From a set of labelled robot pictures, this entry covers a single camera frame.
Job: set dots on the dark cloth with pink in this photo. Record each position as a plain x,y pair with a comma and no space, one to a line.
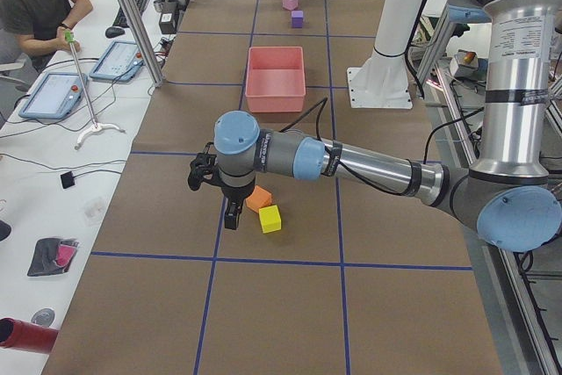
52,256

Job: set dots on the pink plastic bin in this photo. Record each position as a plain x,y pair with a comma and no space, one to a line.
275,80

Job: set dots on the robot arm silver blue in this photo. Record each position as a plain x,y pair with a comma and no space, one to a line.
502,196

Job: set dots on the far blue teach pendant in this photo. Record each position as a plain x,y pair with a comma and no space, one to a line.
119,63

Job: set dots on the blue teach pendant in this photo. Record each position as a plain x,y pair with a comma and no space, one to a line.
54,96
119,63

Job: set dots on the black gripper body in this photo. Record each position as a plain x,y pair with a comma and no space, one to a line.
234,193

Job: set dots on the aluminium frame post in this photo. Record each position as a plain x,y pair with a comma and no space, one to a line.
142,40

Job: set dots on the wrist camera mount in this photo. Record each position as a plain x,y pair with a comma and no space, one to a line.
204,169

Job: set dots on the pink foam block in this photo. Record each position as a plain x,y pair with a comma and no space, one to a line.
290,5

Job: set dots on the black computer mouse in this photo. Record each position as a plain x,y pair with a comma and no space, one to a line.
114,31

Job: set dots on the orange foam block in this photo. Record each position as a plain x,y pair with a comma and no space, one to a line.
258,199

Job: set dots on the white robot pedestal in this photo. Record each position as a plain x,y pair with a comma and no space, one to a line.
382,81

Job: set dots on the near blue teach pendant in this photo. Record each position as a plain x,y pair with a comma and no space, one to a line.
54,96

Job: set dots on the red cylinder bottle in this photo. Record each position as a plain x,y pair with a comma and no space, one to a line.
26,336

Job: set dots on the seated person dark shirt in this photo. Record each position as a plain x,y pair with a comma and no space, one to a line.
39,26

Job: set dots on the small black square device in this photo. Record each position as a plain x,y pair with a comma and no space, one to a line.
67,180

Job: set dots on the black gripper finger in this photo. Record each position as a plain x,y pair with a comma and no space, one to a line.
232,214

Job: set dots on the yellow foam block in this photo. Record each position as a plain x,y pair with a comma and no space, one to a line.
270,219

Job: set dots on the purple foam block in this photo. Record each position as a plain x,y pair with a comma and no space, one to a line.
297,19

